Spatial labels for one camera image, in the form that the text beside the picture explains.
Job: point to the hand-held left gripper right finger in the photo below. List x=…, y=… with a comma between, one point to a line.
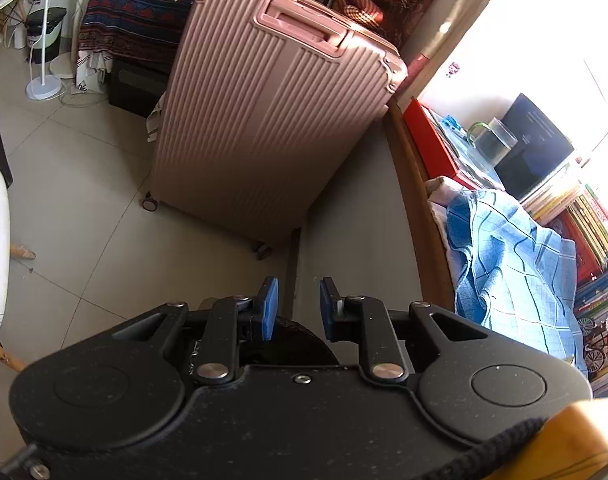
x=330, y=305

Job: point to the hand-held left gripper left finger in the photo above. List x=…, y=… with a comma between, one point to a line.
x=269, y=305

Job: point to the row of pale books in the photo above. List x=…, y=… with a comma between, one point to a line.
x=553, y=200

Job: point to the row of colourful books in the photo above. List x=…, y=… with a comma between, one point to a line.
x=603, y=300

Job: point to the person's left hand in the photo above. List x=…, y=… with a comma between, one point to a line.
x=583, y=440

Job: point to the wooden ledge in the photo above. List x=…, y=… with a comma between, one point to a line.
x=418, y=220

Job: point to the pale pink mat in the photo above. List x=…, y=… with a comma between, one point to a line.
x=441, y=195

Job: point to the pink ribbed suitcase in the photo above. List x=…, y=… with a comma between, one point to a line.
x=264, y=135

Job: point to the blue checked cloth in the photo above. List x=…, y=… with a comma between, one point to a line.
x=508, y=260

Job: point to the red flat box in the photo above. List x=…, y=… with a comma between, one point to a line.
x=423, y=130

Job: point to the blue booklet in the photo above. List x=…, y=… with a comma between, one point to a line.
x=463, y=155

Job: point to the red crate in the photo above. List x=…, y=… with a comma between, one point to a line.
x=576, y=250

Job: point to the black box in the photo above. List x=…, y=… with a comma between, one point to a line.
x=134, y=85

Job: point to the dark blue book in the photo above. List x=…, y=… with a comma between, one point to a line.
x=533, y=145

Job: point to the bicycle model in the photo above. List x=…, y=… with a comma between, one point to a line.
x=601, y=335

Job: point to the white folded item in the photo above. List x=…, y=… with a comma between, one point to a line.
x=91, y=72

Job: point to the brown plaid cloth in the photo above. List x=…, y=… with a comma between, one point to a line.
x=364, y=0

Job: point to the white floor lamp stand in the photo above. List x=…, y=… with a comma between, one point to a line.
x=44, y=89

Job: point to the patterned bed blanket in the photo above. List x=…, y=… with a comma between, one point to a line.
x=134, y=5

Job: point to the black pedal bin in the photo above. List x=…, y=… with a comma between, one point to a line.
x=46, y=30

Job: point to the small wall sticker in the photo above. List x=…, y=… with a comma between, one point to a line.
x=452, y=70

